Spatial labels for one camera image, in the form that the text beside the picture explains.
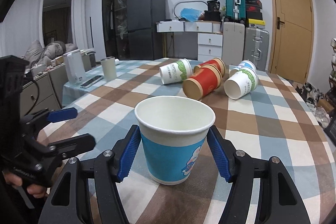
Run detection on wooden door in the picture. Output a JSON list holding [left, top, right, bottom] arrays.
[[268, 0, 314, 84]]

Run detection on silver aluminium suitcase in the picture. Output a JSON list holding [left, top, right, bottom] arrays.
[[243, 27, 269, 71]]

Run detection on blue rabbit paper cup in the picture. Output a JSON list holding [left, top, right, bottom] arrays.
[[134, 96, 216, 185]]

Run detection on smartphone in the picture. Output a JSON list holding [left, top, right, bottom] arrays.
[[80, 75, 104, 89]]

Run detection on white appliance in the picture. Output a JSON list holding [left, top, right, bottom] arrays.
[[63, 50, 87, 85]]

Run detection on blue plastic bag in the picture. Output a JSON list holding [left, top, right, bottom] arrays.
[[180, 8, 203, 22]]

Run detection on right green white paper cup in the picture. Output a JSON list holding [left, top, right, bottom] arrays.
[[224, 67, 259, 100]]

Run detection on left hand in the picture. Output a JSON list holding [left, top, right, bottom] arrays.
[[2, 170, 47, 198]]

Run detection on rear blue white paper cup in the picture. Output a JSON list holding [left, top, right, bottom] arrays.
[[229, 60, 256, 77]]

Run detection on beige suitcase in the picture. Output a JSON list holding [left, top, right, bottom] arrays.
[[222, 22, 245, 65]]

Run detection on teal suitcase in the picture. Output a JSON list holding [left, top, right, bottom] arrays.
[[226, 0, 247, 24]]

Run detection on dark glass cabinet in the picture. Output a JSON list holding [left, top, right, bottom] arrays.
[[102, 0, 130, 60]]

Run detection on left green white paper cup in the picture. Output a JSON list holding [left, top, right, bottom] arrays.
[[159, 59, 193, 85]]

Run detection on rear red paper cup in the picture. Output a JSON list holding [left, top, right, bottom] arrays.
[[193, 57, 226, 76]]

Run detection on front red paper cup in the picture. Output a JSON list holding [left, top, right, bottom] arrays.
[[182, 64, 223, 100]]

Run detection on green white paper cup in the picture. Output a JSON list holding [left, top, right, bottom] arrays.
[[224, 67, 259, 100], [159, 59, 193, 85]]

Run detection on stacked shoe boxes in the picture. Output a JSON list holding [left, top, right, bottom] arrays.
[[245, 0, 266, 29]]

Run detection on white drawer desk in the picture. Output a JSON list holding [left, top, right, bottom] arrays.
[[157, 20, 223, 61]]

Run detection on shoe rack with shoes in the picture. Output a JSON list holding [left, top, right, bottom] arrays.
[[326, 38, 336, 107]]

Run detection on red paper cup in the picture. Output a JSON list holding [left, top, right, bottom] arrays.
[[193, 57, 226, 76], [182, 64, 223, 100]]

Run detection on black refrigerator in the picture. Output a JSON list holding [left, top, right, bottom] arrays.
[[126, 0, 166, 60]]

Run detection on beige tumbler mug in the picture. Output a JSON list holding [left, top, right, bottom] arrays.
[[101, 57, 117, 82]]

